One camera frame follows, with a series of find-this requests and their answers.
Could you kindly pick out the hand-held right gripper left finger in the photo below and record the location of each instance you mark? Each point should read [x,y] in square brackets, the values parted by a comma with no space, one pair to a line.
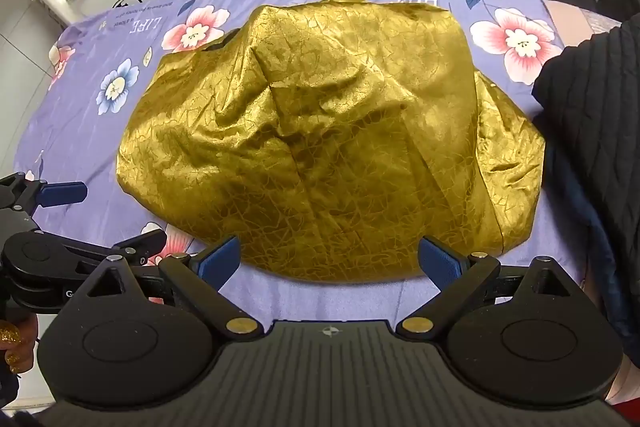
[220,258]

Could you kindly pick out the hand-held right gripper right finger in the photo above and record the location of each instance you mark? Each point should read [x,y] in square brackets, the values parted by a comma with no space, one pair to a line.
[439,258]

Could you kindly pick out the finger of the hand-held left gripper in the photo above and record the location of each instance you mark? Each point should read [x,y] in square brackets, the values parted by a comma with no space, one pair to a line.
[131,244]
[64,192]

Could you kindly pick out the gold jacket with black fur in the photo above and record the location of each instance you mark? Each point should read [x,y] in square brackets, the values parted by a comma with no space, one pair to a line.
[320,132]

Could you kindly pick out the person's left hand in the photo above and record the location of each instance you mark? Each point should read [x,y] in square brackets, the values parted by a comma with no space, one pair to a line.
[15,341]

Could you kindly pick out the purple floral bedsheet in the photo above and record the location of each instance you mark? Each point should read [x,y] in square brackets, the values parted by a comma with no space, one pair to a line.
[85,117]

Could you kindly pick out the dark blue cloth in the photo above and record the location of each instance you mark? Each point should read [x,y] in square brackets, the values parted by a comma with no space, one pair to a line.
[575,217]

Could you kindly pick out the black quilted garment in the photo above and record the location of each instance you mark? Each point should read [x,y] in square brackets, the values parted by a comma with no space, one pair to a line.
[595,117]

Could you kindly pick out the pink striped pillow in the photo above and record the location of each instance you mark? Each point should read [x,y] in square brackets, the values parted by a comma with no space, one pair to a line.
[575,27]

